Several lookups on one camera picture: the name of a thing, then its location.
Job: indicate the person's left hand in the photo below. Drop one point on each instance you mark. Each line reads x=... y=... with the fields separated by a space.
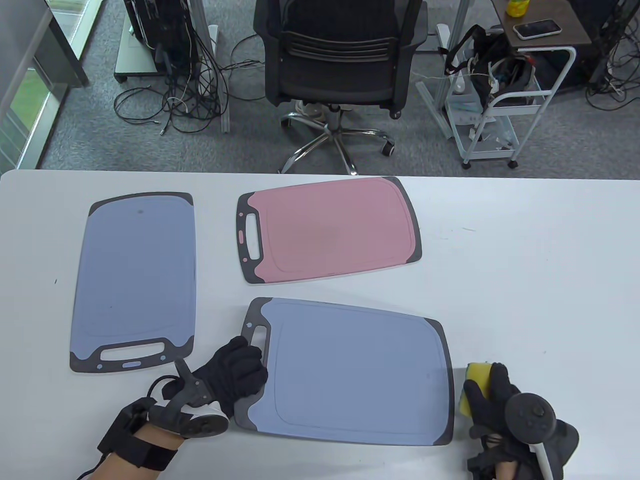
x=240 y=367

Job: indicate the person's right hand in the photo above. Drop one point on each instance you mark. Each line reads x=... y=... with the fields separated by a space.
x=495 y=400

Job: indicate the yellow sponge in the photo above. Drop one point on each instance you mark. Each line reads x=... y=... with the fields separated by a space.
x=475 y=372

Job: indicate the blue cutting board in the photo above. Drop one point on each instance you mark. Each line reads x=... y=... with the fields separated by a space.
x=350 y=370
x=135 y=270

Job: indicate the pink cutting board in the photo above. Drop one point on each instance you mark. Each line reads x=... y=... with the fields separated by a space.
x=330 y=225

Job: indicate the person's right forearm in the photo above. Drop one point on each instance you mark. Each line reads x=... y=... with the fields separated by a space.
x=505 y=471

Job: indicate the grey right hand controller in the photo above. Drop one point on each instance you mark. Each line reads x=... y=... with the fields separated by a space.
x=530 y=417

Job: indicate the grey hand controller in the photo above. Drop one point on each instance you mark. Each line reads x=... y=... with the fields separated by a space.
x=530 y=417
x=200 y=427

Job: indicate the grey left hand controller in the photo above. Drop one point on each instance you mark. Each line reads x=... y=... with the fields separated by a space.
x=200 y=427

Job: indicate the blue packet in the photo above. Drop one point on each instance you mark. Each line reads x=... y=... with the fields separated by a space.
x=465 y=105

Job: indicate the silver metal desk leg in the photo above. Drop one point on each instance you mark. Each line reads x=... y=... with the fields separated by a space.
x=435 y=107

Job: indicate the black office chair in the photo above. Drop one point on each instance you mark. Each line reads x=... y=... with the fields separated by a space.
x=340 y=65

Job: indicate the glass window panel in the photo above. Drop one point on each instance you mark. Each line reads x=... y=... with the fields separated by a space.
x=30 y=100

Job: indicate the black computer tower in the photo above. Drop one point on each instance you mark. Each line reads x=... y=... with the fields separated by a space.
x=165 y=30

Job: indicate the black bag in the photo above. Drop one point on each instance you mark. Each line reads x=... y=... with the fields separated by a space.
x=492 y=50

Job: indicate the white desk leg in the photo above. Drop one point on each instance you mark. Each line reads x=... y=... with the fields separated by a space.
x=199 y=15

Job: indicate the white cart with brown top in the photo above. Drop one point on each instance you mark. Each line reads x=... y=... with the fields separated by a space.
x=555 y=40

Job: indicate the white smartphone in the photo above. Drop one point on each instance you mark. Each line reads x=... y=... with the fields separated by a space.
x=537 y=29

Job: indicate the yellow bottle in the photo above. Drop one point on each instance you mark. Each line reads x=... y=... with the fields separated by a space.
x=517 y=7

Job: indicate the grey metal base plate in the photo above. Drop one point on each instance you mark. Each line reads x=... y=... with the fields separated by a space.
x=132 y=57

